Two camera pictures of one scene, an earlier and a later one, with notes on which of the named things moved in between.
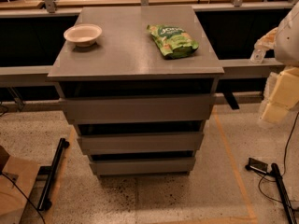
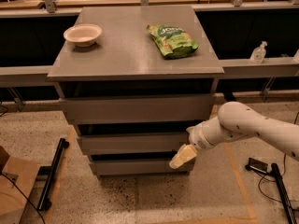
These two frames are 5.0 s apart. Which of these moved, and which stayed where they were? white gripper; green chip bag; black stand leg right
Moved: white gripper
Stayed: green chip bag; black stand leg right
